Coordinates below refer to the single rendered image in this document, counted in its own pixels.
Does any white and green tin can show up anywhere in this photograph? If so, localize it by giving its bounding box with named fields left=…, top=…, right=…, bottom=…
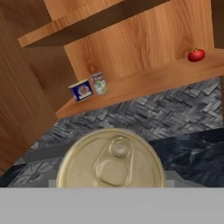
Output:
left=89, top=70, right=109, bottom=96

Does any gold pull-tab tin can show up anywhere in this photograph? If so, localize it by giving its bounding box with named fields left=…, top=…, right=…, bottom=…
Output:
left=55, top=127, right=167, bottom=189

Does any red tomato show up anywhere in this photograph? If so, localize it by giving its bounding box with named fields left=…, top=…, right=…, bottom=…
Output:
left=186, top=47, right=207, bottom=63

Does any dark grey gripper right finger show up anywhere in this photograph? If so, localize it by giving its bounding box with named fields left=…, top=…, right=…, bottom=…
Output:
left=164, top=170, right=206, bottom=189

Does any brown wooden cabinet door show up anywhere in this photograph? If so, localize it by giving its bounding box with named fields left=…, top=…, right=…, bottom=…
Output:
left=0, top=0, right=60, bottom=176

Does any blue rectangular tin can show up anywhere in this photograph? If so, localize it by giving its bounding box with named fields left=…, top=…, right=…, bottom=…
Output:
left=67, top=78, right=95, bottom=103

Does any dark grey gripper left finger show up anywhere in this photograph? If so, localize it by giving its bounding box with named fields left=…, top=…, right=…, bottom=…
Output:
left=7, top=159, right=63, bottom=189

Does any open wooden cabinet with shelves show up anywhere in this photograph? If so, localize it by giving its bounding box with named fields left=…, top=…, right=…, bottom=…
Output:
left=17, top=0, right=224, bottom=120

